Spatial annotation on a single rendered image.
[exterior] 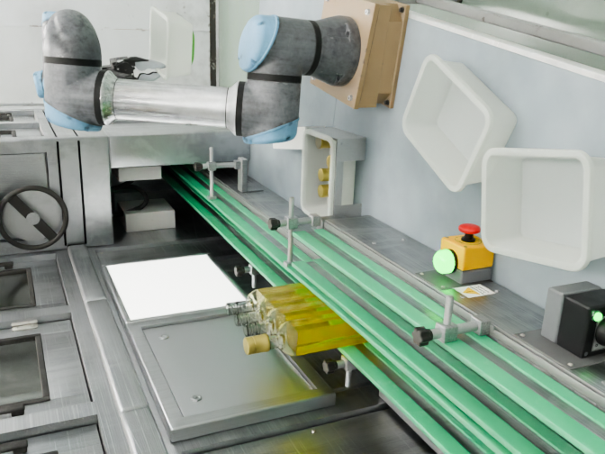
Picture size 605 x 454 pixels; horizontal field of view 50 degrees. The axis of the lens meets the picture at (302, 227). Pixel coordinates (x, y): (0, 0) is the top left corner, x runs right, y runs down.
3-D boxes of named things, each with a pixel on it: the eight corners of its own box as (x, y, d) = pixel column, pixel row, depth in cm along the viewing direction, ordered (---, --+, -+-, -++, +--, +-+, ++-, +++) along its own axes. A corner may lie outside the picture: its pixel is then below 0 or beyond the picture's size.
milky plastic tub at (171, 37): (178, 5, 195) (149, 4, 191) (199, 20, 177) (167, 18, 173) (176, 64, 202) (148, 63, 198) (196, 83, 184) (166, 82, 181)
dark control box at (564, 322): (580, 326, 102) (539, 335, 98) (589, 279, 99) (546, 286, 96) (624, 349, 95) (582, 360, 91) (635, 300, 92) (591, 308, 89)
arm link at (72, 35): (44, -2, 126) (32, 10, 169) (45, 56, 129) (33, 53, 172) (105, 4, 131) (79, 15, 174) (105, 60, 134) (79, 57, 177)
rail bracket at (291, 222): (313, 259, 159) (266, 266, 154) (316, 193, 154) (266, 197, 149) (319, 264, 156) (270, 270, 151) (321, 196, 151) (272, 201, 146)
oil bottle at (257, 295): (329, 299, 154) (243, 313, 146) (329, 277, 153) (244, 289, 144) (339, 308, 149) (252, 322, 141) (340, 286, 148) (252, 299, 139)
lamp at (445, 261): (442, 267, 121) (428, 269, 120) (444, 245, 120) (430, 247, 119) (456, 276, 117) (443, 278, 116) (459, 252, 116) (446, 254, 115)
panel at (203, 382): (209, 259, 211) (101, 273, 197) (209, 251, 210) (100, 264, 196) (336, 405, 133) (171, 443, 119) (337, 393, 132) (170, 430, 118)
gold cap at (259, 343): (263, 331, 127) (242, 334, 126) (270, 337, 124) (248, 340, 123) (264, 347, 128) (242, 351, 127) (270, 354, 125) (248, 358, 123)
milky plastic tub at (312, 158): (328, 207, 178) (299, 210, 175) (332, 126, 172) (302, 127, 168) (359, 225, 163) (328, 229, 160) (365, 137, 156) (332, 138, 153)
